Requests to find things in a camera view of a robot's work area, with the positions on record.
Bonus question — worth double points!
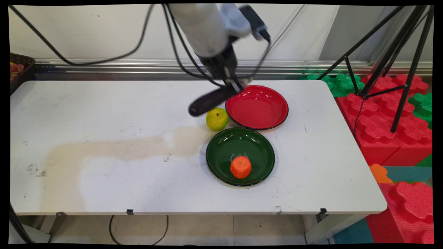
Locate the white table leg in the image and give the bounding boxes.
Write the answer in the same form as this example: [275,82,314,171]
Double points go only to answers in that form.
[304,214,368,244]

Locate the black camera cable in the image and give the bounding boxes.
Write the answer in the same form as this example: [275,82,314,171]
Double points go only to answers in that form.
[246,39,272,82]

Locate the aluminium wall rail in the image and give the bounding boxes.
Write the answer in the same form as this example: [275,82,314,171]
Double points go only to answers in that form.
[34,59,433,77]

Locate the orange foam block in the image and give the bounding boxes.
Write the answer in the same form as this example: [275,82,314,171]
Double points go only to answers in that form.
[368,164,394,184]

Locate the black tripod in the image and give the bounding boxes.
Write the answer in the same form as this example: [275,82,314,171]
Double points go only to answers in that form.
[316,5,434,133]

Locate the green foam block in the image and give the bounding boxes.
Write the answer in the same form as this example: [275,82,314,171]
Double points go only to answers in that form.
[408,92,433,129]
[300,73,364,98]

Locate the orange toy fruit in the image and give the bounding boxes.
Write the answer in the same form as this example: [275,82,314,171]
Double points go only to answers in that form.
[230,156,252,179]

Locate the yellow-green toy apple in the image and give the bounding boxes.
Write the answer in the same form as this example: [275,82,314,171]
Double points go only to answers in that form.
[206,107,229,132]

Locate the large red foam block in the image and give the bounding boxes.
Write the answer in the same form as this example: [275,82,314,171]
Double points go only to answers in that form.
[336,74,433,167]

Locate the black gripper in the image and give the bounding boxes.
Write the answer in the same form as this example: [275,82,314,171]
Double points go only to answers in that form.
[198,43,248,96]

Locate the dark wicker basket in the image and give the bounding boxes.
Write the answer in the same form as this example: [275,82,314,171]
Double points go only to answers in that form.
[10,53,36,94]

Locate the green enamel plate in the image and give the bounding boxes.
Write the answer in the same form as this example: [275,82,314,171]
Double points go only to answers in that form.
[206,127,275,187]

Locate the toy fruit in basket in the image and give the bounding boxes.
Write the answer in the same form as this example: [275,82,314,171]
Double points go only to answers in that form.
[10,62,25,82]

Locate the red enamel plate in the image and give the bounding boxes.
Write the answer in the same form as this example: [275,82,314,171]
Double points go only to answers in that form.
[225,85,289,131]

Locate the black floor cable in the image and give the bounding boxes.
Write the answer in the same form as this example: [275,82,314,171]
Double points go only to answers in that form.
[109,215,169,246]

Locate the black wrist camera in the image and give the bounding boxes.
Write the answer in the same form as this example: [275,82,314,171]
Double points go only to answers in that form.
[239,5,271,44]

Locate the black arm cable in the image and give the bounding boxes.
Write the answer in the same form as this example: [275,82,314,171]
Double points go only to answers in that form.
[162,4,225,87]

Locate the long black hanging cable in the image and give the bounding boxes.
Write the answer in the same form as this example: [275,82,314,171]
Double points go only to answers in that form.
[9,4,155,66]

